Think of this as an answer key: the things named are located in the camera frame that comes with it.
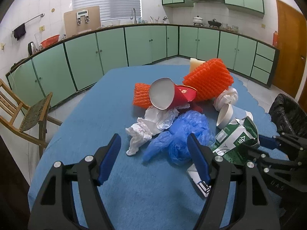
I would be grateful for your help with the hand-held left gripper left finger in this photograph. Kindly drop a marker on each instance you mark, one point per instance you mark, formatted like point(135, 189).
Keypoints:
point(109, 158)

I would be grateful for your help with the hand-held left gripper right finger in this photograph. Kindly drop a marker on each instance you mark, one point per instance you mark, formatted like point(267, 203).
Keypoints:
point(199, 158)

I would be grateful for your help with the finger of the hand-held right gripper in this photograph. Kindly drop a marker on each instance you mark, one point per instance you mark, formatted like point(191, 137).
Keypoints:
point(267, 141)
point(262, 157)

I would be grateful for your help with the green white milk carton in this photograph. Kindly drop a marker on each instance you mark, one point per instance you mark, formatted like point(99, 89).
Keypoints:
point(236, 139)

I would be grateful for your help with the bin with black bag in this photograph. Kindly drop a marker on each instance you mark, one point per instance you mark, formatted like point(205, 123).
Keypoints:
point(285, 110)

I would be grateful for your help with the small orange foam net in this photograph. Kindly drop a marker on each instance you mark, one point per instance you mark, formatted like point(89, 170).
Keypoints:
point(141, 94)

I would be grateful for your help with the blue plastic bag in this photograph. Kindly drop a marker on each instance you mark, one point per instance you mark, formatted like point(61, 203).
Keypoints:
point(189, 125)

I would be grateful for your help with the white paper cup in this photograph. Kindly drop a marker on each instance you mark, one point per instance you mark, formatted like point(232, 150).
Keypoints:
point(227, 115)

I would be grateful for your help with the crumpled white paper napkin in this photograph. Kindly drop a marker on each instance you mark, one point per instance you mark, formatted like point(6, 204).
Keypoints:
point(158, 121)

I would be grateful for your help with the blue tablecloth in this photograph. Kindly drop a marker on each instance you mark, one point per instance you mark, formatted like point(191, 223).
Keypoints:
point(108, 100)

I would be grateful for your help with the crumpled white tissue ball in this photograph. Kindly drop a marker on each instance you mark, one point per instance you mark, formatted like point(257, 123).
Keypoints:
point(226, 98)

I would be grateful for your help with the red paper cup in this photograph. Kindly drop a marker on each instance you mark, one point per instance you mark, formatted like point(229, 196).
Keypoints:
point(184, 95)

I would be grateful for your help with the large orange foam net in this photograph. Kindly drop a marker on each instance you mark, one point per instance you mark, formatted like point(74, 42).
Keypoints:
point(208, 79)

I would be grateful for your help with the wooden folding chair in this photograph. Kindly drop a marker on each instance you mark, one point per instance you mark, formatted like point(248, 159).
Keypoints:
point(31, 115)

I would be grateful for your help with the pale yellow foam block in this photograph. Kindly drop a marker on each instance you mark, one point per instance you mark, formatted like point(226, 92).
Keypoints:
point(195, 64)

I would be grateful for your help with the brown wooden door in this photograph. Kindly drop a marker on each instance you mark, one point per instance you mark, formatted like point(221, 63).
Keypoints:
point(290, 48)

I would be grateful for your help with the red bottle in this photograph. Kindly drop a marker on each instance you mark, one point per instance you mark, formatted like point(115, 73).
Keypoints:
point(275, 39)

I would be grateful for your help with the green base cabinets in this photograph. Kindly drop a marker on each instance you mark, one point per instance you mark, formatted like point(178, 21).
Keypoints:
point(141, 45)

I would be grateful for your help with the row of glass jars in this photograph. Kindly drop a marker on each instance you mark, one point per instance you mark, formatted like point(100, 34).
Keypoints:
point(230, 27)

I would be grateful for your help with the black wok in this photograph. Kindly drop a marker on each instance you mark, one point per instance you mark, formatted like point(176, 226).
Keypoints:
point(214, 24)

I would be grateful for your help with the red plastic basin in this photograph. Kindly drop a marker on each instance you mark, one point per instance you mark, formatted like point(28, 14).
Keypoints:
point(49, 42)

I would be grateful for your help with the steel electric kettle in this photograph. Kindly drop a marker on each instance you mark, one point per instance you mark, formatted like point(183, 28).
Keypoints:
point(31, 48)

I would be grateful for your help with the clear glass jug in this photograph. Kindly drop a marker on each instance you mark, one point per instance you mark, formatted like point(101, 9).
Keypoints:
point(38, 40)

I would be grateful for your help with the white cooking pot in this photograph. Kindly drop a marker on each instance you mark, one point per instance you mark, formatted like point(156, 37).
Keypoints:
point(198, 20)

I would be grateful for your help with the wooden cutting board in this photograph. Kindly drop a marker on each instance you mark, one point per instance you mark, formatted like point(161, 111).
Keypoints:
point(70, 25)

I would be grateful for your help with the utensil holder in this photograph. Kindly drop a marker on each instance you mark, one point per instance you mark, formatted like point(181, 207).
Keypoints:
point(156, 20)

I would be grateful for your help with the chrome faucet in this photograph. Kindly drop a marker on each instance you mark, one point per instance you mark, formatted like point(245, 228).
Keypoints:
point(133, 14)

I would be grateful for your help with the dark hanging towel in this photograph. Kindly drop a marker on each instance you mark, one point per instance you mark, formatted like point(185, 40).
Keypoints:
point(19, 32)

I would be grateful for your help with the white window blind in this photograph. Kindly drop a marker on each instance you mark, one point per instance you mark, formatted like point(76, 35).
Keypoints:
point(105, 0)

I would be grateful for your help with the metal towel rail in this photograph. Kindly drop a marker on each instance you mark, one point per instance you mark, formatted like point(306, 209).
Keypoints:
point(31, 20)

